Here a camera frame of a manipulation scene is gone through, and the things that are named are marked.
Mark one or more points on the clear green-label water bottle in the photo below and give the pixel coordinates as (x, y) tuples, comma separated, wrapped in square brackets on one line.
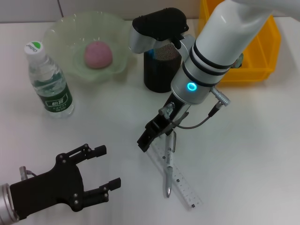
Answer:
[(58, 98)]

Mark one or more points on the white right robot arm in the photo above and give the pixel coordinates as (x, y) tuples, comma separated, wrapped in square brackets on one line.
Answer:
[(222, 47)]

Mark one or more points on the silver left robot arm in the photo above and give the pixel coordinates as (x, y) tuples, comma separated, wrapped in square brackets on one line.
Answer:
[(5, 204)]

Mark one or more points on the yellow plastic bin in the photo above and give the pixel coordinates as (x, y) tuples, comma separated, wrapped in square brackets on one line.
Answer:
[(262, 61)]

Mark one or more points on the black mesh pen holder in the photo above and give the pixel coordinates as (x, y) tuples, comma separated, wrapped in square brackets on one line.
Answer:
[(159, 75)]

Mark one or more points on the green glass fruit plate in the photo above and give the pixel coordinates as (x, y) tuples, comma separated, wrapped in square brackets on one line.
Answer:
[(70, 30)]

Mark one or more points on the grey retractable pen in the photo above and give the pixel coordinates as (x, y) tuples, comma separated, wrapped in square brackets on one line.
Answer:
[(169, 175)]

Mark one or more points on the pink peach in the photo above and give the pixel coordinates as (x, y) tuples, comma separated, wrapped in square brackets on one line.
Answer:
[(98, 55)]

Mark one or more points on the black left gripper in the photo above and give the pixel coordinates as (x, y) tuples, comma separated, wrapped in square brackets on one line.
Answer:
[(49, 189)]

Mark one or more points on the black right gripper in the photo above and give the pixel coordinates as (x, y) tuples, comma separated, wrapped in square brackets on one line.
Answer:
[(168, 117)]

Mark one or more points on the transparent plastic ruler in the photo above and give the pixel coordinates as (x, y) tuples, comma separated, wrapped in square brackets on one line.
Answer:
[(187, 189)]

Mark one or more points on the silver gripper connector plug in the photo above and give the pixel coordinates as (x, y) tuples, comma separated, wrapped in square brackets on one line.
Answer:
[(167, 109), (23, 172)]

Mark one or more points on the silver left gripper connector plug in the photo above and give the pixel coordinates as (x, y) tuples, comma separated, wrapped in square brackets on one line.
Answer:
[(23, 172)]

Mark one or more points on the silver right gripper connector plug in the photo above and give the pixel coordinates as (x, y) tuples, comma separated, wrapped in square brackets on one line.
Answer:
[(167, 109)]

